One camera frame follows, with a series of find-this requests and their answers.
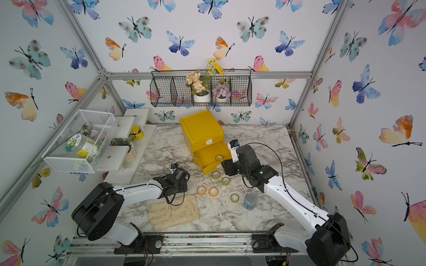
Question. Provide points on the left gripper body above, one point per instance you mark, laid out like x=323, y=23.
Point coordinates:
x=181, y=188

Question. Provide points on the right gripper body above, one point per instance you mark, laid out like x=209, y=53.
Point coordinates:
x=244, y=172

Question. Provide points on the yellow three-drawer cabinet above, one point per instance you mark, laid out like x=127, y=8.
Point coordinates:
x=205, y=139

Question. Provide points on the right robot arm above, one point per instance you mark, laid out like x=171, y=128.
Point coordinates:
x=327, y=238

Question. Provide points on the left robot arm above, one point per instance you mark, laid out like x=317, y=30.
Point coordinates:
x=96, y=216

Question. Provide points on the yellow-green tape roll top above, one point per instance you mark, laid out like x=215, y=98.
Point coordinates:
x=216, y=175

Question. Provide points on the orange tape roll left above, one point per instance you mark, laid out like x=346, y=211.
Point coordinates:
x=201, y=190

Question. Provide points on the orange tape roll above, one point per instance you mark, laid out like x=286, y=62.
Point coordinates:
x=213, y=192
x=201, y=190

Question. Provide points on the orange tape roll right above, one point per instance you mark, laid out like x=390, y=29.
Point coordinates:
x=213, y=192

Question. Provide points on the blue tin can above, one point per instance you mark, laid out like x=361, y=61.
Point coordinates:
x=250, y=201

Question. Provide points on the small green plant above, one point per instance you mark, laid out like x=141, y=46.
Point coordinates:
x=122, y=142

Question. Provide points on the white stepped shelf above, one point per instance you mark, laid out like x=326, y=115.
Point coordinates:
x=119, y=163

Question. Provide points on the purple flowers small pot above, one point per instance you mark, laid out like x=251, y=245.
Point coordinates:
x=222, y=93

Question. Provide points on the peach flowers white pot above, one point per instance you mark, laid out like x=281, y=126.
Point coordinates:
x=200, y=87

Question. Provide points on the green lid jar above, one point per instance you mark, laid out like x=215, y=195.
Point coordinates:
x=82, y=146

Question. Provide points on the yellow artificial flower stem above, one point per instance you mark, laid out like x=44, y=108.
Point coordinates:
x=212, y=69

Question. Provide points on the clear acrylic box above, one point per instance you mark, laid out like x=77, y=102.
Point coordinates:
x=97, y=125

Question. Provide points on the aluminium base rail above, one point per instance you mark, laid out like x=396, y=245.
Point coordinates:
x=206, y=247

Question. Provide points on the black wire wall basket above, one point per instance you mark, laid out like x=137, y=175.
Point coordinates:
x=168, y=89

